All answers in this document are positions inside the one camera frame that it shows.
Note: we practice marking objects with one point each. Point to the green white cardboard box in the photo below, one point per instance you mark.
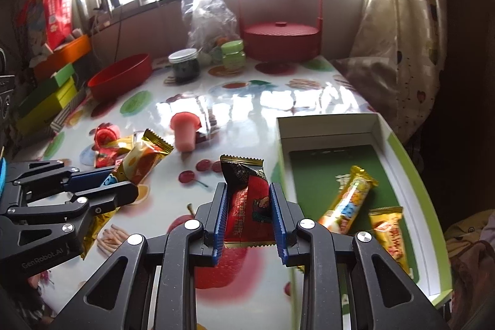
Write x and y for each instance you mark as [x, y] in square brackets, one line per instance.
[315, 159]

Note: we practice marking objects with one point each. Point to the red lid jelly cup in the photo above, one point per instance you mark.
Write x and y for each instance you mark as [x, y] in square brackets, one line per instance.
[106, 133]

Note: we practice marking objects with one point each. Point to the red oval plastic bowl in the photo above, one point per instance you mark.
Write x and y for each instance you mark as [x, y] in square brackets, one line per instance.
[120, 77]

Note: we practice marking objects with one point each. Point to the pink jelly cup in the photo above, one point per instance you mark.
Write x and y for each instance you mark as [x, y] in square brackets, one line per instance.
[185, 125]

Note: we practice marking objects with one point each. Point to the dark jar with white lid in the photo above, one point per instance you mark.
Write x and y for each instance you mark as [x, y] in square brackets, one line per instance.
[185, 65]

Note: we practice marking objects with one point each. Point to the gold peanut candy packet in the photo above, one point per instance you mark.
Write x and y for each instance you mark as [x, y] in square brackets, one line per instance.
[386, 226]

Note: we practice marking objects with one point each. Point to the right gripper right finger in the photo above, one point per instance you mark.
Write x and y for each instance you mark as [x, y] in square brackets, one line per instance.
[381, 295]

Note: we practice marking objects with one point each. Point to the clear plastic bag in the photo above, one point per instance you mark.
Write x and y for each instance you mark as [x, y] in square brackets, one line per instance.
[208, 21]

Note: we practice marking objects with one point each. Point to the patterned beige curtain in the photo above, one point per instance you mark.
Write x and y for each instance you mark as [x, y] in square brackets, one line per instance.
[396, 60]

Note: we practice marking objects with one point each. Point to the red snack bag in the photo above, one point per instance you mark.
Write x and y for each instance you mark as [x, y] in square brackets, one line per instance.
[58, 25]

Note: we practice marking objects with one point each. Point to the stacked colourful boxes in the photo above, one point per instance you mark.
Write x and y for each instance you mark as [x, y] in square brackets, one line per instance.
[58, 79]

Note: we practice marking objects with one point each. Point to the yellow black snack packet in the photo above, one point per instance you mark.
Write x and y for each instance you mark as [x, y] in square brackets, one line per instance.
[111, 153]

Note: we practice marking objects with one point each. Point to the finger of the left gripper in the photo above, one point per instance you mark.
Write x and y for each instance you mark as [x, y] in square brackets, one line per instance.
[51, 175]
[92, 201]

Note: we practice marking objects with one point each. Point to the red black snack packet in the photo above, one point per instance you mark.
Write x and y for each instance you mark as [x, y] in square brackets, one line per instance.
[249, 210]

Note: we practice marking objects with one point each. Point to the red basket with handle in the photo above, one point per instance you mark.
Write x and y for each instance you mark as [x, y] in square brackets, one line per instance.
[281, 41]

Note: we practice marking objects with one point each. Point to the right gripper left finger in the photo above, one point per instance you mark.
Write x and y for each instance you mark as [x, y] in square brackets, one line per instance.
[149, 283]

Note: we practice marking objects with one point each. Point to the small green jar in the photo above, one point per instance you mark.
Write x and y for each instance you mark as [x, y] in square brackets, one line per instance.
[233, 55]

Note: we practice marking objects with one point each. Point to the pile of clothes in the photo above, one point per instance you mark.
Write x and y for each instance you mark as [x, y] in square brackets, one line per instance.
[470, 247]

